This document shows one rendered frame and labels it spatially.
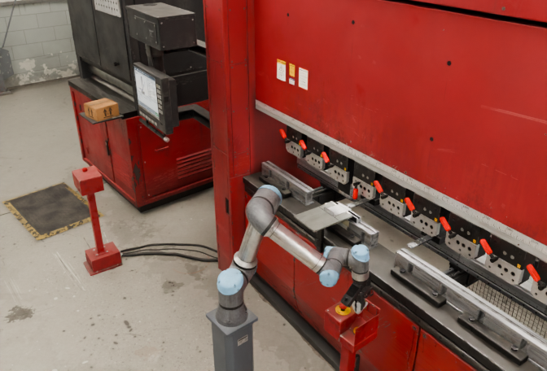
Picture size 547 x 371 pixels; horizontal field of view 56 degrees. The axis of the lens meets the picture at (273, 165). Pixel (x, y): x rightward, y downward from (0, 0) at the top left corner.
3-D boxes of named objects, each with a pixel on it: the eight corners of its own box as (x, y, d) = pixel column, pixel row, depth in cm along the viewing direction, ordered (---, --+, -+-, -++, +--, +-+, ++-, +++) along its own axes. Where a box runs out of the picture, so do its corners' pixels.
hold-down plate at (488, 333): (457, 321, 225) (457, 316, 224) (464, 316, 228) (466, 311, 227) (519, 366, 203) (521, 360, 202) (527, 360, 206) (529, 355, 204)
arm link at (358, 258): (351, 242, 224) (370, 244, 222) (351, 261, 230) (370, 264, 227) (347, 252, 218) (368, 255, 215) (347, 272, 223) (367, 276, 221)
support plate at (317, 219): (293, 216, 281) (293, 216, 280) (330, 203, 294) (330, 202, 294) (313, 232, 267) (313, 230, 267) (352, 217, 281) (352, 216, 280)
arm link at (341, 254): (320, 255, 219) (346, 259, 216) (326, 242, 229) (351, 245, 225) (321, 271, 223) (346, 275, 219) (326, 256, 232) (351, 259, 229)
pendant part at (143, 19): (139, 129, 366) (124, 5, 328) (172, 122, 378) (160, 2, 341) (169, 154, 328) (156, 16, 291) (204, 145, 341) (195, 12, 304)
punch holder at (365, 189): (352, 189, 270) (353, 161, 263) (364, 185, 275) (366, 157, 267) (371, 201, 259) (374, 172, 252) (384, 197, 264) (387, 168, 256)
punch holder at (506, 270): (483, 268, 211) (491, 233, 204) (496, 260, 215) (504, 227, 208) (517, 287, 200) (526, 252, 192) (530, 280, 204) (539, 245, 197)
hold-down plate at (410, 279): (390, 273, 255) (390, 268, 254) (397, 270, 258) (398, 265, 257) (438, 308, 233) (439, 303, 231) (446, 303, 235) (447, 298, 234)
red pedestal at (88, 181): (83, 263, 407) (64, 168, 371) (114, 252, 420) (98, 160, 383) (90, 276, 392) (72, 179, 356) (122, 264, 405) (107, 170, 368)
